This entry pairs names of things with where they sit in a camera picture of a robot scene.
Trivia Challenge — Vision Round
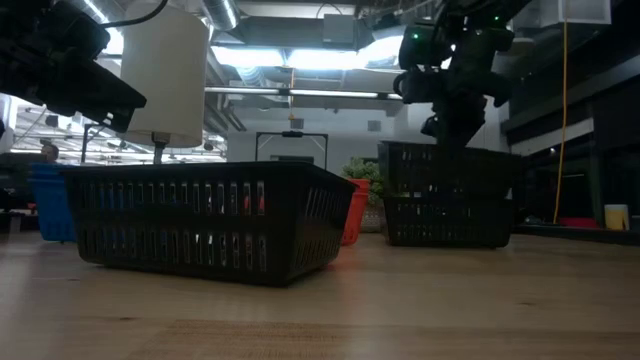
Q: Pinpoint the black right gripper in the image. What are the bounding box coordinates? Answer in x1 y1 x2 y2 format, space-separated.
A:
394 26 516 151

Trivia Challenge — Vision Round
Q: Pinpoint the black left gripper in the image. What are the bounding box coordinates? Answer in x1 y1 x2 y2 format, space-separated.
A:
0 0 148 135

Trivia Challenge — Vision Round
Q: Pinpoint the black plastic basket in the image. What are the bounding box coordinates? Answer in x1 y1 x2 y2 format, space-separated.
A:
383 192 516 250
63 160 358 288
377 140 523 199

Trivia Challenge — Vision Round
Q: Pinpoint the metal lamp stem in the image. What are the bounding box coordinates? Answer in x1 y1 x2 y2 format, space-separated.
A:
151 131 172 166

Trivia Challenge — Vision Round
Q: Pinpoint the white cylindrical lamp shade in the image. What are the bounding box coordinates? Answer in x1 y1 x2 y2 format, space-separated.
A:
119 0 211 149

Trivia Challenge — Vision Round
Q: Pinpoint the person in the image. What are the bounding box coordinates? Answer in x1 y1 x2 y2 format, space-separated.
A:
39 143 61 165

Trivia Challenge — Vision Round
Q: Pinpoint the green potted plant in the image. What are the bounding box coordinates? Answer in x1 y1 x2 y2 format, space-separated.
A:
341 156 387 234

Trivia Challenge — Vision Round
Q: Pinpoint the blue plastic basket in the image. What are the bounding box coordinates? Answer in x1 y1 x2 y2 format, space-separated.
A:
28 161 78 243

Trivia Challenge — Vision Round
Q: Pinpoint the orange plastic basket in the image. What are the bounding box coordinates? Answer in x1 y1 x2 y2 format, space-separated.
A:
341 177 373 248

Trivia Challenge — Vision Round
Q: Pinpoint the long ceiling light tube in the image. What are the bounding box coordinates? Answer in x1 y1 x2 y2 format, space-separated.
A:
204 86 404 101

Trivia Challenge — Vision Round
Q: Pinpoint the bright ceiling light panel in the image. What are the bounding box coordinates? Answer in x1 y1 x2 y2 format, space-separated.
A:
211 34 406 72

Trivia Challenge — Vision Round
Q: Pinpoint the dark shelving unit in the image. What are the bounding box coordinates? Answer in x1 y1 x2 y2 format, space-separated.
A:
501 29 640 247

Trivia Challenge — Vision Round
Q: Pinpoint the red flat item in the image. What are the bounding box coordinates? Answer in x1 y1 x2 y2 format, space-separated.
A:
556 216 602 231

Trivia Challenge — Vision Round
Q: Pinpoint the grey ceiling air unit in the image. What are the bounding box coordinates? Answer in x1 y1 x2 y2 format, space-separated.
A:
227 13 376 52

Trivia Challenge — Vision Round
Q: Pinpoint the white ceiling box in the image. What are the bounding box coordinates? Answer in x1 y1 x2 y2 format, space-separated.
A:
539 0 613 29

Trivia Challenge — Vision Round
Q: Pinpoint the yellow cup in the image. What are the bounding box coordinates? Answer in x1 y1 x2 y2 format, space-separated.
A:
603 203 631 232

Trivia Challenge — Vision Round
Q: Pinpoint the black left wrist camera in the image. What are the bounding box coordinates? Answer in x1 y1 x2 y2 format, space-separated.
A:
48 1 112 64

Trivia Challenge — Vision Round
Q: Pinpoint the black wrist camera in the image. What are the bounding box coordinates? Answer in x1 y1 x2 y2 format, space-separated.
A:
398 20 444 69
48 1 112 64

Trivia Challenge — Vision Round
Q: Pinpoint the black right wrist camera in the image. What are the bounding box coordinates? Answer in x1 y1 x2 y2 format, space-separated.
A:
398 20 444 69

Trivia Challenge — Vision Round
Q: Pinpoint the black left camera cable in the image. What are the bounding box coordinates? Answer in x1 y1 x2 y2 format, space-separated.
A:
99 0 170 30

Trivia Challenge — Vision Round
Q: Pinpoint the hanging yellow cable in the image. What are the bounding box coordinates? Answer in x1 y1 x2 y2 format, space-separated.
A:
551 19 570 227

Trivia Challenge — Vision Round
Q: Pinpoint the silver ventilation duct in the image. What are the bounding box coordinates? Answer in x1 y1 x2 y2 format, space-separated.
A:
199 0 242 32

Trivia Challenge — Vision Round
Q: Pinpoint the black metal frame stand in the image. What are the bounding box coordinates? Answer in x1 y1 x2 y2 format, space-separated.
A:
254 130 330 172

